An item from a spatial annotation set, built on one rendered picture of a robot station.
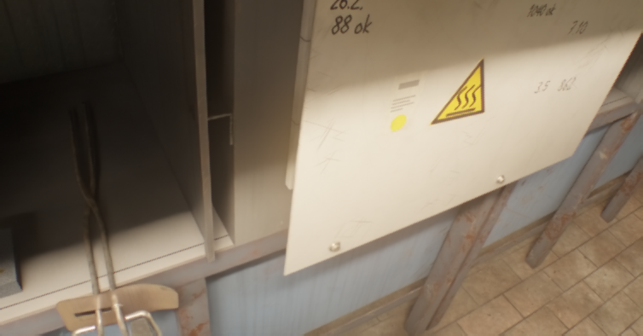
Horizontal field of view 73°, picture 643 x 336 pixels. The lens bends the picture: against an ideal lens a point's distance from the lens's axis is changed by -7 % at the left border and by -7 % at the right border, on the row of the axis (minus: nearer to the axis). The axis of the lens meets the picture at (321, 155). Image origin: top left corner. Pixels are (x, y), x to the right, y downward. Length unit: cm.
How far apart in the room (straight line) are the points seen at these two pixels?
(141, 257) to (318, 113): 40
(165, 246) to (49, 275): 17
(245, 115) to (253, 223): 20
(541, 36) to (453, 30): 16
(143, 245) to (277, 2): 42
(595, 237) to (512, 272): 53
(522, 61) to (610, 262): 178
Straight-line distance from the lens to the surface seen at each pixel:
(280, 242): 77
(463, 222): 125
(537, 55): 64
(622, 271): 232
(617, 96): 150
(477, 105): 60
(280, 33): 52
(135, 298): 68
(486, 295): 189
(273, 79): 55
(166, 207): 79
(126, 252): 74
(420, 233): 120
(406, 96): 49
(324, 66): 40
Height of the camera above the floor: 143
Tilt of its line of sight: 40 degrees down
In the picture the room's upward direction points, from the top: 9 degrees clockwise
